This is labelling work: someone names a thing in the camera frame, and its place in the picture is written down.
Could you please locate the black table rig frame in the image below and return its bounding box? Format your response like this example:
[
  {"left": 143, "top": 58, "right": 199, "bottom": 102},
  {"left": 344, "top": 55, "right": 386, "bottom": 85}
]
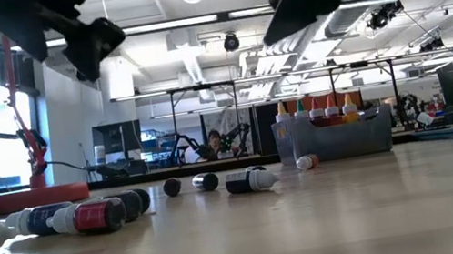
[{"left": 0, "top": 93, "right": 453, "bottom": 222}]

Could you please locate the person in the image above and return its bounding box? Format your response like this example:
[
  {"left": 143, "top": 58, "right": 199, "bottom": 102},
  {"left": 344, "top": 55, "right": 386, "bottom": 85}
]
[{"left": 204, "top": 128, "right": 227, "bottom": 161}]

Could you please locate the grey translucent plastic bin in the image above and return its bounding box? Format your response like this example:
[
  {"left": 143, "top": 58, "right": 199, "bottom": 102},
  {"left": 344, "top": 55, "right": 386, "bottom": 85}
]
[{"left": 270, "top": 101, "right": 399, "bottom": 171}]

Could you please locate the black workstation frame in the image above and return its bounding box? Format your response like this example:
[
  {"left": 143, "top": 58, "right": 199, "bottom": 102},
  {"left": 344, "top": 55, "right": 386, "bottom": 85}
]
[
  {"left": 166, "top": 77, "right": 249, "bottom": 168},
  {"left": 327, "top": 55, "right": 405, "bottom": 137}
]

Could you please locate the black ceiling camera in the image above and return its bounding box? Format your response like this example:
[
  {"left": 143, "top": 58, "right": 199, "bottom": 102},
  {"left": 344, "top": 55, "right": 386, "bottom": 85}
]
[
  {"left": 364, "top": 0, "right": 408, "bottom": 33},
  {"left": 221, "top": 31, "right": 242, "bottom": 53}
]

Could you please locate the small orange-red dropper bottle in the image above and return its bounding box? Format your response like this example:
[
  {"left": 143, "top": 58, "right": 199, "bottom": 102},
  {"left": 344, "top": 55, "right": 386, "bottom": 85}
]
[{"left": 294, "top": 151, "right": 322, "bottom": 173}]

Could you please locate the large green food coloring bottle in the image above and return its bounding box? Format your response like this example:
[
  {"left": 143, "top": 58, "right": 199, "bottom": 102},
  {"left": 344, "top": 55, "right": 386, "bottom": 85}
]
[{"left": 290, "top": 97, "right": 311, "bottom": 122}]

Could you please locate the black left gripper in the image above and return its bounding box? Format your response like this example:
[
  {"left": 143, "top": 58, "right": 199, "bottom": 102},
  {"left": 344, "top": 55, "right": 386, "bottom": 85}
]
[{"left": 0, "top": 0, "right": 134, "bottom": 97}]

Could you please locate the small white background object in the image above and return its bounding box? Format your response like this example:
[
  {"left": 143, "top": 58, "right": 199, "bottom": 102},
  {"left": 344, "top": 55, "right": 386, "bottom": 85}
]
[{"left": 415, "top": 109, "right": 436, "bottom": 128}]

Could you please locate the small red-label dropper bottle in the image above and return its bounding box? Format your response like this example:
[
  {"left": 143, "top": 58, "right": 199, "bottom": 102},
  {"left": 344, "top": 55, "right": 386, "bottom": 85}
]
[{"left": 43, "top": 194, "right": 130, "bottom": 244}]

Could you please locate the black cabinet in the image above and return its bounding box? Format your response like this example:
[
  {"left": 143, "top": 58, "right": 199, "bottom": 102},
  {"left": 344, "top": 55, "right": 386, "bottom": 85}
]
[{"left": 90, "top": 118, "right": 147, "bottom": 168}]

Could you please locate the small dark blue dropper bottle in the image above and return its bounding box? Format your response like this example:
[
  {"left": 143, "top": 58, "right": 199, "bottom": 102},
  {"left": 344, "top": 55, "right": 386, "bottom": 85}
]
[{"left": 4, "top": 200, "right": 78, "bottom": 243}]

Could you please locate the red desk lamp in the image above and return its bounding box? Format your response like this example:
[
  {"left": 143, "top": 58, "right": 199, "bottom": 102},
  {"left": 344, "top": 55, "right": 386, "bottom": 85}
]
[{"left": 0, "top": 25, "right": 92, "bottom": 217}]

